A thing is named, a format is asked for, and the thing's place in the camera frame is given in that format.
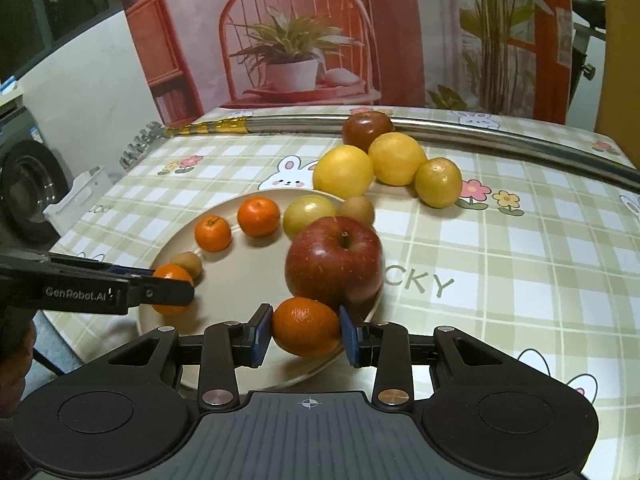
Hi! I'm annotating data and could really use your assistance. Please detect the checked bunny tablecloth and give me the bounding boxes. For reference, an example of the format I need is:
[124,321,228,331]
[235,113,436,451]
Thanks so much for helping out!
[56,132,639,479]

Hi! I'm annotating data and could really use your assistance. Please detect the printed backdrop poster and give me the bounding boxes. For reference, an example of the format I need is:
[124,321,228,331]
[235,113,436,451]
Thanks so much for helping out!
[122,0,573,126]

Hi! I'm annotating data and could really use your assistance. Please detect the large yellow citrus front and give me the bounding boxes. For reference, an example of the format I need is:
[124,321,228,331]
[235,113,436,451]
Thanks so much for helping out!
[312,145,374,198]

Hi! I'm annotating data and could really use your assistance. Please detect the white plastic holder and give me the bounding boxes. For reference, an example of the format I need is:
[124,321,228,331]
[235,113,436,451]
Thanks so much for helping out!
[43,166,113,235]

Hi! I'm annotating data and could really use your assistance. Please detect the orange mandarin on table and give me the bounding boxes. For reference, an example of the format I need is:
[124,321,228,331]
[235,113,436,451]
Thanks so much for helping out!
[151,263,194,316]

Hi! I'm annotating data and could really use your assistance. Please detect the yellow-green fruit on plate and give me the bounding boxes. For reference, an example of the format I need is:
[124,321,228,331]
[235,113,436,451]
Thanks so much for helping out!
[283,194,336,240]

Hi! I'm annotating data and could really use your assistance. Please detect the black exercise bike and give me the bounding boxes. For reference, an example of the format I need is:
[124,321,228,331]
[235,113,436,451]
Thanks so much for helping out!
[568,0,606,104]

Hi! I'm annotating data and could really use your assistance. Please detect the red apple on plate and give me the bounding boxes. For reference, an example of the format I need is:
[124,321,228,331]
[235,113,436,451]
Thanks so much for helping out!
[284,216,384,311]

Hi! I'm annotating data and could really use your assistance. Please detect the left hand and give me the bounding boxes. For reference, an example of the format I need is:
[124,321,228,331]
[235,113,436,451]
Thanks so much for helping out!
[0,322,37,418]

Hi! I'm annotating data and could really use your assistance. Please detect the orange mandarin on plate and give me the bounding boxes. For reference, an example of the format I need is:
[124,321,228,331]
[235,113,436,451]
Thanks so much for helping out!
[194,214,232,252]

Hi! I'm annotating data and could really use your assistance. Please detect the yellow citrus rear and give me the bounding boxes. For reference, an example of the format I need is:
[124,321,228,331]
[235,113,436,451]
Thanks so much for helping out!
[368,132,427,186]

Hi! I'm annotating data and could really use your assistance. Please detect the tiny orange mandarin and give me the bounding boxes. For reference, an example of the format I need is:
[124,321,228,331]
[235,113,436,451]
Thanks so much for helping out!
[271,297,341,358]

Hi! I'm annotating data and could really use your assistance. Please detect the dark red apple rear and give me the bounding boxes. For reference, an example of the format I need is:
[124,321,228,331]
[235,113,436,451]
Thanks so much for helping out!
[342,110,395,152]

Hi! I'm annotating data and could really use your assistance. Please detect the brown kiwi on plate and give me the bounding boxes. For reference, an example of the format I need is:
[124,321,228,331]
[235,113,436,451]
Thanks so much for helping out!
[170,252,203,280]

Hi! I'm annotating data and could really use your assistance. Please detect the telescopic metal rake pole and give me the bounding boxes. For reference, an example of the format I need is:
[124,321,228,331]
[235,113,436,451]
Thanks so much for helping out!
[119,112,639,193]

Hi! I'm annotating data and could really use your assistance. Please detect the beige round plate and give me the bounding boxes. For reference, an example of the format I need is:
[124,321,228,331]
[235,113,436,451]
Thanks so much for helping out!
[136,188,388,394]

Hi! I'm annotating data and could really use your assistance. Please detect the yellow-green small citrus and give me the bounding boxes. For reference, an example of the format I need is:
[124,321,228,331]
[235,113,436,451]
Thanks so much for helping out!
[414,157,462,209]

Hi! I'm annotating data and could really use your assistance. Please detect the black washing machine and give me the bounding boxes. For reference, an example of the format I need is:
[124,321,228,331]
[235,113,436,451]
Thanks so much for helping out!
[0,106,70,250]

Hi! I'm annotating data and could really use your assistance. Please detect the small brown fruit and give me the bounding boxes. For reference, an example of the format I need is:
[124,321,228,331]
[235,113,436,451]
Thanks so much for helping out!
[336,196,375,228]

